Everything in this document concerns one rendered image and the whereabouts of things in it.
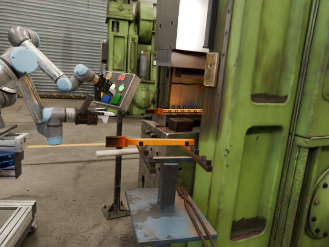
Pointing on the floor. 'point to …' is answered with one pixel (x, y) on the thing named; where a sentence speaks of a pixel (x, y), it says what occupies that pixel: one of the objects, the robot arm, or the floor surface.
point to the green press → (131, 50)
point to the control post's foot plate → (109, 212)
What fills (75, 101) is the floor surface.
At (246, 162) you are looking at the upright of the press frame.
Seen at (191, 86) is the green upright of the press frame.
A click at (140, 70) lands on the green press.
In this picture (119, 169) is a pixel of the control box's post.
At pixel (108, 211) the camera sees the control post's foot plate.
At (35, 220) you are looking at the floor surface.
